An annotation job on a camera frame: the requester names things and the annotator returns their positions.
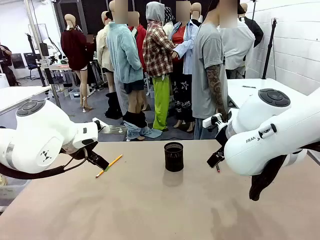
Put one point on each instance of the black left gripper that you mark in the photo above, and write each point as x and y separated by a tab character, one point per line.
75	152

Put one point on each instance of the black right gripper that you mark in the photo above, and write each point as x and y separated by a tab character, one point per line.
222	136

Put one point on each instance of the red pen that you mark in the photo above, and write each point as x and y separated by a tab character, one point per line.
218	169

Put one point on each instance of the yellow pencil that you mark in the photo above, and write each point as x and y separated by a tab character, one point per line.
115	160

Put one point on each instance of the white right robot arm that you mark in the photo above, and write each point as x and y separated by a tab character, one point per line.
262	150

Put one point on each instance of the tattooed right forearm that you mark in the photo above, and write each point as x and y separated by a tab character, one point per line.
216	87

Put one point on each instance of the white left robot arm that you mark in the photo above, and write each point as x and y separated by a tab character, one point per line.
37	130

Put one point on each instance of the black mesh pen holder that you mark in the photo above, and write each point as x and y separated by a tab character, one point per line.
174	160

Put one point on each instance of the black pen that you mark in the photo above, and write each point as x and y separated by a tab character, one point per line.
249	86

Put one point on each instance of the person's right hand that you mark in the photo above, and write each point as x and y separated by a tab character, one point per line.
224	117

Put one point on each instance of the clear plastic bin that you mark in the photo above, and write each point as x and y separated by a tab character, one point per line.
12	190

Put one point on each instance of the person in grey t-shirt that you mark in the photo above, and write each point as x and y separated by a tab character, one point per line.
207	50

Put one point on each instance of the small white table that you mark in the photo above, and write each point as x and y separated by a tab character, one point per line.
15	96

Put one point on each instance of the beige jacket mannequin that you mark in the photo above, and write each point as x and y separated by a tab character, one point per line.
102	50

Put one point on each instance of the light blue fleece mannequin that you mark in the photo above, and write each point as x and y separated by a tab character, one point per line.
122	50

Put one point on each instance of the maroon sweater mannequin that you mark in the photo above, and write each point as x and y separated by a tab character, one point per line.
75	50

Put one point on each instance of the blue shirt red top mannequin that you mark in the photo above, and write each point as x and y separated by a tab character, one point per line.
187	45

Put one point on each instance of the white shirt mannequin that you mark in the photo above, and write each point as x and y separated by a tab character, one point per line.
237	42

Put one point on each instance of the grey metal stand pole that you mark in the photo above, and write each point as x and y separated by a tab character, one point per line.
43	55

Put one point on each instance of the black office chair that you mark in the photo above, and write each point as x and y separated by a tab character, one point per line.
31	62

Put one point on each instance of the black tripod pole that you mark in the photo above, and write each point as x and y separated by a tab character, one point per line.
270	47

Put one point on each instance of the plaid shirt hooded mannequin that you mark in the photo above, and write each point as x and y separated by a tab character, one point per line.
157	50

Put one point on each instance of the black white jacket mannequin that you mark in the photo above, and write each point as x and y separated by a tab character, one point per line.
256	31

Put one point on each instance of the red jacket mannequin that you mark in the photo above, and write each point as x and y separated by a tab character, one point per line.
140	35

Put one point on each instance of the seated person in black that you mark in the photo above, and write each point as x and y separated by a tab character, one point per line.
6	60

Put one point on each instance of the bare beige mannequin head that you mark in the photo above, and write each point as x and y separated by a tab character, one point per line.
196	11

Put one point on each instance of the bandana mannequin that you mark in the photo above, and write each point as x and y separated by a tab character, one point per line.
169	15

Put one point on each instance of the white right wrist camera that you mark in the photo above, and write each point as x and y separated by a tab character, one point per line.
211	120

